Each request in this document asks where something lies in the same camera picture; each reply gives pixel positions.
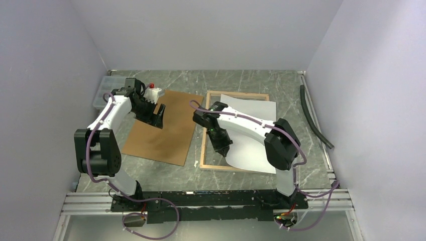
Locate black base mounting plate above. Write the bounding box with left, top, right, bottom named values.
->
left=111, top=189, right=308, bottom=224

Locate aluminium rail frame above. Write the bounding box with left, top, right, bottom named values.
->
left=53, top=189, right=364, bottom=240

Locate printed photo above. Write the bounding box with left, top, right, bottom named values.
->
left=218, top=95, right=276, bottom=153

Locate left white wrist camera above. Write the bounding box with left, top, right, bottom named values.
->
left=143, top=83, right=165, bottom=104

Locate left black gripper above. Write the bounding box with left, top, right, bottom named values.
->
left=131, top=96, right=165, bottom=129

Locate black corrugated hose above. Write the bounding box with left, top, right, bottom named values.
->
left=299, top=84, right=335, bottom=150

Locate brown backing board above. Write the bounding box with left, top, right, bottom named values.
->
left=122, top=90, right=204, bottom=166

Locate wooden picture frame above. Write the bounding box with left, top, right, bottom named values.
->
left=199, top=91, right=277, bottom=174

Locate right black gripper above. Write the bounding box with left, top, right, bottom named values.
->
left=206, top=128, right=233, bottom=157

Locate clear plastic organizer box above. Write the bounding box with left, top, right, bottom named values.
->
left=92, top=76, right=126, bottom=110

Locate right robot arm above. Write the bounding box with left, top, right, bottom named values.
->
left=189, top=100, right=306, bottom=208

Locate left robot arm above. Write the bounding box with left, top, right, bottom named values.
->
left=74, top=78, right=165, bottom=211

